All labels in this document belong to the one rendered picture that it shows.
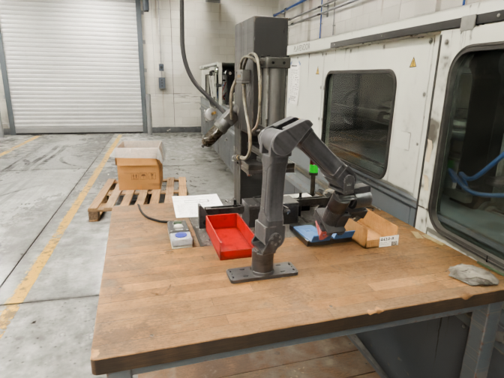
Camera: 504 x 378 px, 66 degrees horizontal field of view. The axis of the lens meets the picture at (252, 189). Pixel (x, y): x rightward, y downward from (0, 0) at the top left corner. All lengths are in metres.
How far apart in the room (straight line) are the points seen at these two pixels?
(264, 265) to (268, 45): 0.79
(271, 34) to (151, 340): 1.07
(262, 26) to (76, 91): 9.40
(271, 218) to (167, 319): 0.36
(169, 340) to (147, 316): 0.11
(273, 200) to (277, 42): 0.66
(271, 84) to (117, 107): 9.32
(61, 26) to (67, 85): 1.33
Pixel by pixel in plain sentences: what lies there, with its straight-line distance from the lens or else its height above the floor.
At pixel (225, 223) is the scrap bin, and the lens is 1.44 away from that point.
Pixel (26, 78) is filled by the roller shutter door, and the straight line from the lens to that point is 10.95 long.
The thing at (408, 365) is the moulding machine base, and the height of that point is 0.26.
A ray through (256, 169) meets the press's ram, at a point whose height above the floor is 1.12.
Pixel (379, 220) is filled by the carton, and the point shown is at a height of 0.95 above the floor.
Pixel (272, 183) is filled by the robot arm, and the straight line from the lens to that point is 1.03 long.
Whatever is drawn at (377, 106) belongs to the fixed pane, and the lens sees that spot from 2.02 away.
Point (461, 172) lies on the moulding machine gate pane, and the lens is 1.50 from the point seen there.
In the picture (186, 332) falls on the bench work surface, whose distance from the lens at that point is 0.93.
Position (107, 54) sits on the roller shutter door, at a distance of 10.59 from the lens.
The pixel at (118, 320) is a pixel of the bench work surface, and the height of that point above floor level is 0.90.
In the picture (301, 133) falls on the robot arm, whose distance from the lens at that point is 1.02.
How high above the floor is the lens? 1.44
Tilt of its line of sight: 16 degrees down
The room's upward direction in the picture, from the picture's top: 1 degrees clockwise
